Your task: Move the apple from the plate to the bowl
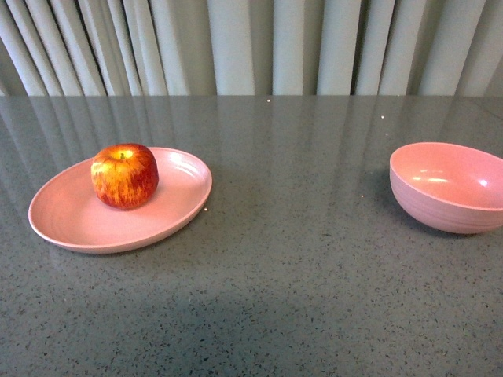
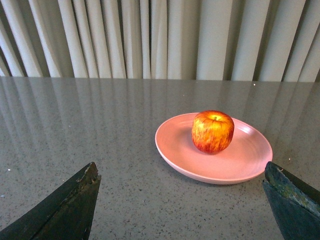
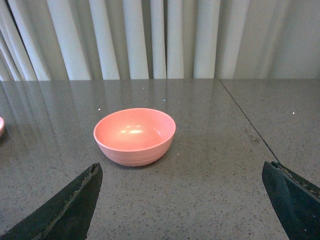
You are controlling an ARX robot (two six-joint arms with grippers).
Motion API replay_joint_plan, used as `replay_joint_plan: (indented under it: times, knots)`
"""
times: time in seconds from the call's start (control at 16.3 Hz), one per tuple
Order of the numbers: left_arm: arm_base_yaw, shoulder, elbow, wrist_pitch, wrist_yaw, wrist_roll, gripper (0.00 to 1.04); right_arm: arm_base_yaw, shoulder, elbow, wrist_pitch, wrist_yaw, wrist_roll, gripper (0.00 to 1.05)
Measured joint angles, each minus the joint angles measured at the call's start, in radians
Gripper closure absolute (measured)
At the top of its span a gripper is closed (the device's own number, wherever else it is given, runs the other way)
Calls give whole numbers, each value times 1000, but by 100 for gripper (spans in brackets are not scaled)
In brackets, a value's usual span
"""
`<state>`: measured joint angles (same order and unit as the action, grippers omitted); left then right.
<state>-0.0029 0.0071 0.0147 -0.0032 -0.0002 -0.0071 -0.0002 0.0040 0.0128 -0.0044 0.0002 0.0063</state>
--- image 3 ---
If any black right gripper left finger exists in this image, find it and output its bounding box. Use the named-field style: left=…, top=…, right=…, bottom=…
left=0, top=163, right=103, bottom=240

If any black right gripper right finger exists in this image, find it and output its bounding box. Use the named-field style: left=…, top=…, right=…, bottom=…
left=262, top=161, right=320, bottom=240

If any pink bowl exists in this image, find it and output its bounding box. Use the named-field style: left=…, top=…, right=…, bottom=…
left=93, top=108, right=176, bottom=167

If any pink plate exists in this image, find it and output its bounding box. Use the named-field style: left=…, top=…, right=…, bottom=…
left=0, top=117, right=5, bottom=137

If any white pleated curtain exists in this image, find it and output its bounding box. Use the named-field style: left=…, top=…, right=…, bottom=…
left=0, top=0, right=320, bottom=81

